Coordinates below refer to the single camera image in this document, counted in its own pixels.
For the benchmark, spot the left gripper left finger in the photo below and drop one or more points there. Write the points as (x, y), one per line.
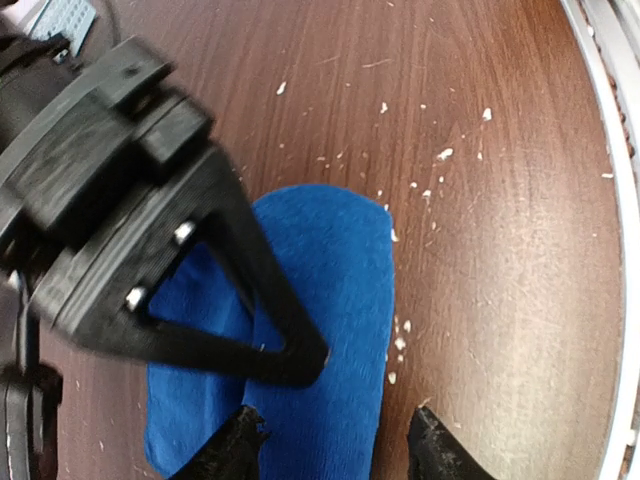
(232, 452)

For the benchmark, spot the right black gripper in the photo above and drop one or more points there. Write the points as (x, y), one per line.
(74, 141)

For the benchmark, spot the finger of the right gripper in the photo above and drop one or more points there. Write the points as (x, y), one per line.
(98, 297)

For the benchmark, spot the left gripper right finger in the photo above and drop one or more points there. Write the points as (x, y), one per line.
(436, 454)

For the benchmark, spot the light blue plastic basket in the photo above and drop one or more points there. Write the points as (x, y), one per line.
(71, 18)

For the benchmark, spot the blue towel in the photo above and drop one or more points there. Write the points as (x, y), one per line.
(335, 247)

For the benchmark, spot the front aluminium rail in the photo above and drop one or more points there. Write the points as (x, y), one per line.
(607, 35)

